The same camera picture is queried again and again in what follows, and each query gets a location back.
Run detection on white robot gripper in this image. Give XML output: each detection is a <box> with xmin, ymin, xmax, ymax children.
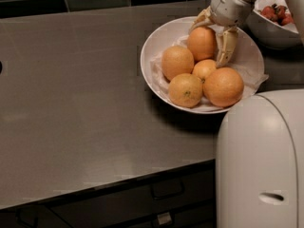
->
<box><xmin>189</xmin><ymin>0</ymin><xmax>252</xmax><ymax>67</ymax></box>

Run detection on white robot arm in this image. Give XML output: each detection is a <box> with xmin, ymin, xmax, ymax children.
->
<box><xmin>191</xmin><ymin>0</ymin><xmax>304</xmax><ymax>228</ymax></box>

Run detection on small middle orange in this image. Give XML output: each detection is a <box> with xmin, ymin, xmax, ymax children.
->
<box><xmin>192</xmin><ymin>59</ymin><xmax>217</xmax><ymax>82</ymax></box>

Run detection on white bowl with oranges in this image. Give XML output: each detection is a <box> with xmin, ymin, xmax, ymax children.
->
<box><xmin>140</xmin><ymin>15</ymin><xmax>266</xmax><ymax>115</ymax></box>

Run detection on white bowl with strawberries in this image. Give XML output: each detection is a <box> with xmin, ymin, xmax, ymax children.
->
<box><xmin>246</xmin><ymin>0</ymin><xmax>301</xmax><ymax>50</ymax></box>

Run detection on white paper bowl liner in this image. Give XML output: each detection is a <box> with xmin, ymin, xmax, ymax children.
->
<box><xmin>149</xmin><ymin>24</ymin><xmax>270</xmax><ymax>113</ymax></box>

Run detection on front right large orange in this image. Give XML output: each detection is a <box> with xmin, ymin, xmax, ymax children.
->
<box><xmin>203</xmin><ymin>67</ymin><xmax>244</xmax><ymax>107</ymax></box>

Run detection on red strawberries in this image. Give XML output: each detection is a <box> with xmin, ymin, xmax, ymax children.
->
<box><xmin>260</xmin><ymin>4</ymin><xmax>294</xmax><ymax>26</ymax></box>

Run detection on dark lower drawer front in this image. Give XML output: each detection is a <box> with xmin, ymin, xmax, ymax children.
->
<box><xmin>125</xmin><ymin>204</ymin><xmax>216</xmax><ymax>228</ymax></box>

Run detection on dark drawer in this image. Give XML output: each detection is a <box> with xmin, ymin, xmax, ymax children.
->
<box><xmin>0</xmin><ymin>205</ymin><xmax>71</xmax><ymax>228</ymax></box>
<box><xmin>125</xmin><ymin>204</ymin><xmax>216</xmax><ymax>228</ymax></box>
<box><xmin>53</xmin><ymin>169</ymin><xmax>215</xmax><ymax>228</ymax></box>

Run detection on dark upper drawer front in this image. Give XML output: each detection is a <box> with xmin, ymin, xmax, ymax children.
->
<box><xmin>53</xmin><ymin>169</ymin><xmax>215</xmax><ymax>228</ymax></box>

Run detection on dark left drawer front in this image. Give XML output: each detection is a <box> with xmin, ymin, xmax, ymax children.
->
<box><xmin>0</xmin><ymin>205</ymin><xmax>71</xmax><ymax>228</ymax></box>

